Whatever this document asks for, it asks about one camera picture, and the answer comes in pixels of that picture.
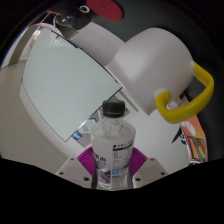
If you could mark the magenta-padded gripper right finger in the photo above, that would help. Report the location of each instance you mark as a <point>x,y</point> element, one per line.
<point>151,170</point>

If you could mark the grey pin board with papers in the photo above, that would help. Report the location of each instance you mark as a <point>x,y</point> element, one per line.
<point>96,115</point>

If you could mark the black and red hand tool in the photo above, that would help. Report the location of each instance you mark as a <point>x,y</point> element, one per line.
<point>71,20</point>

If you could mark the clear black-capped water bottle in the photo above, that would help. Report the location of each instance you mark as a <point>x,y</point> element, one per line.
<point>112,143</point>

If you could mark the black skull flag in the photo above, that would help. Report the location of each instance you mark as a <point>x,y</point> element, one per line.
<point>178,136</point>

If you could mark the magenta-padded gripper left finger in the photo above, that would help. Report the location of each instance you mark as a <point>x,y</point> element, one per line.
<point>71,170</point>

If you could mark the flat round red coaster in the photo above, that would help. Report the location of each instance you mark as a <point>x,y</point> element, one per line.
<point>106,9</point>

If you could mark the large whiteboard on stand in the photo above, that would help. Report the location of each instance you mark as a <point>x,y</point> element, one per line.
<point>66,86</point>

